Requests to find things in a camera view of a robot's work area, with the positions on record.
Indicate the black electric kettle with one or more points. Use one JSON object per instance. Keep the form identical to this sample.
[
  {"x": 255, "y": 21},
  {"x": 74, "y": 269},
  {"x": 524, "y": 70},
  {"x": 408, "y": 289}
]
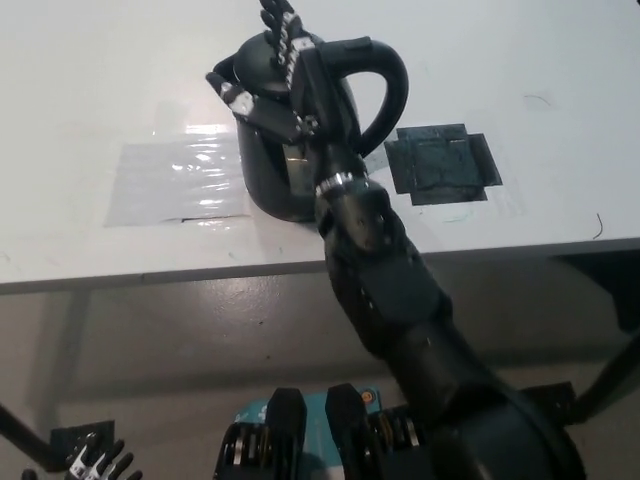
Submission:
[{"x": 390, "y": 85}]

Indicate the dark under-table frame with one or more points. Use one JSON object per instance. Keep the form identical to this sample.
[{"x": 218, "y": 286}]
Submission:
[{"x": 605, "y": 285}]

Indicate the black tape square patch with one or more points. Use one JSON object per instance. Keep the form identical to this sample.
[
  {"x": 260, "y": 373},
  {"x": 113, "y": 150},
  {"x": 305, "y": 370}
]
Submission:
[{"x": 440, "y": 165}]

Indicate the clear tape sheet patch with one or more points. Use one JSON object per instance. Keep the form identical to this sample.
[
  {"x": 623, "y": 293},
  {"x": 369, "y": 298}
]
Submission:
[{"x": 175, "y": 185}]

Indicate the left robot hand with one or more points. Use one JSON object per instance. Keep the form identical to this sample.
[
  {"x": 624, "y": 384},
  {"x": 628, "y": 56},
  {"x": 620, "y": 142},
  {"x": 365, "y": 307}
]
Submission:
[{"x": 95, "y": 462}]

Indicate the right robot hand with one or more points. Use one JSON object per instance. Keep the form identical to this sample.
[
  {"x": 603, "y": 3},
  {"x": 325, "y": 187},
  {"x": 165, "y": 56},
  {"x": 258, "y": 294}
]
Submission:
[{"x": 320, "y": 100}]

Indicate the black table leg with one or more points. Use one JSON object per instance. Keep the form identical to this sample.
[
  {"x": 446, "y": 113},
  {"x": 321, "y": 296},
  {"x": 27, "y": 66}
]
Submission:
[
  {"x": 610, "y": 380},
  {"x": 25, "y": 432}
]

